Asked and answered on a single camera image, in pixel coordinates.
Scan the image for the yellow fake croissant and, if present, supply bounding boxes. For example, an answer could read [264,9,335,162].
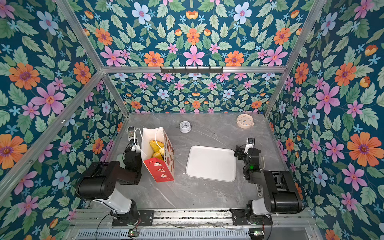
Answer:
[150,140,164,152]

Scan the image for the round yellow fake bun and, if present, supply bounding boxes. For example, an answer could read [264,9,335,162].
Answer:
[152,151,164,161]

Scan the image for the white remote control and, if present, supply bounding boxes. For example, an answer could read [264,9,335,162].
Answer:
[127,126,135,141]

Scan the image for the green silicone pad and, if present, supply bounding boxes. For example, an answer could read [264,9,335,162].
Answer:
[116,154,126,168]

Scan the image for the black hook rail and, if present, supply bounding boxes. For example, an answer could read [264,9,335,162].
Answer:
[160,67,224,74]

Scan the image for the white plastic tray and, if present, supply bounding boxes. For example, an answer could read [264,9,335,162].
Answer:
[186,146,236,183]

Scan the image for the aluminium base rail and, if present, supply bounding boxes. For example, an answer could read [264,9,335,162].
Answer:
[70,208,317,228]

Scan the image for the pink round clock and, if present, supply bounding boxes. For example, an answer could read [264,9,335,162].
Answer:
[236,114,255,129]

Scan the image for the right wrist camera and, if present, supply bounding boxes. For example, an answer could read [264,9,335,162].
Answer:
[244,138,255,154]

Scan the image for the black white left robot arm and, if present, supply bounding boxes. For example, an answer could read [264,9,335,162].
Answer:
[75,144,143,225]

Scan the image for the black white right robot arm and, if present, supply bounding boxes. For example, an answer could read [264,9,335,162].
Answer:
[234,144,305,224]

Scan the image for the red white paper bag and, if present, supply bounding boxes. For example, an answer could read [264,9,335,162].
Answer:
[141,127,175,183]

